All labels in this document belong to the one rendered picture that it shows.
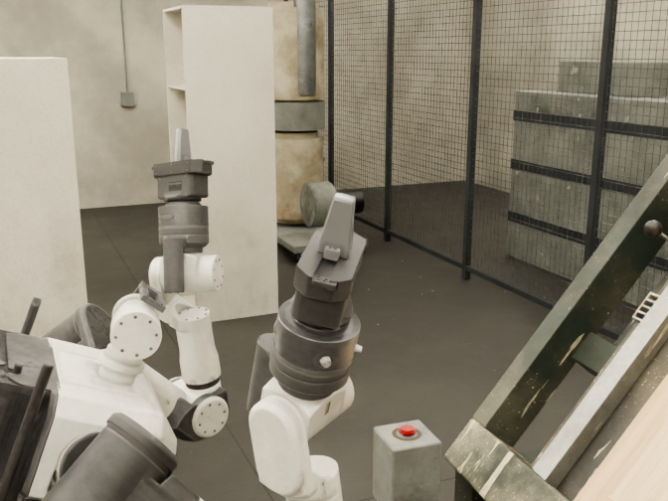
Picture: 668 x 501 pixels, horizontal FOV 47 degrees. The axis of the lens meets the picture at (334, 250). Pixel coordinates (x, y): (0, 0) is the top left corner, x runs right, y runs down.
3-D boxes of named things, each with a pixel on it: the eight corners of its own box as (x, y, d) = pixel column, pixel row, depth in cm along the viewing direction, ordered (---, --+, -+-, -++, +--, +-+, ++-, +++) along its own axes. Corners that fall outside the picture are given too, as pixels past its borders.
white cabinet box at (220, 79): (177, 298, 574) (162, 9, 523) (252, 289, 596) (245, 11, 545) (197, 323, 521) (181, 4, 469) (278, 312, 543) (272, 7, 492)
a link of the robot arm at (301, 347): (272, 268, 72) (255, 371, 78) (373, 294, 72) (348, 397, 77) (303, 218, 84) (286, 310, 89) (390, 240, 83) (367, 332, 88)
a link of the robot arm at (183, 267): (225, 229, 142) (226, 290, 142) (169, 231, 144) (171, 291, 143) (203, 225, 131) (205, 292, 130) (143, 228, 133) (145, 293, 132)
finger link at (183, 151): (187, 130, 140) (188, 164, 140) (175, 127, 138) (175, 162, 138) (194, 129, 140) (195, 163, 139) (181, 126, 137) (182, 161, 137)
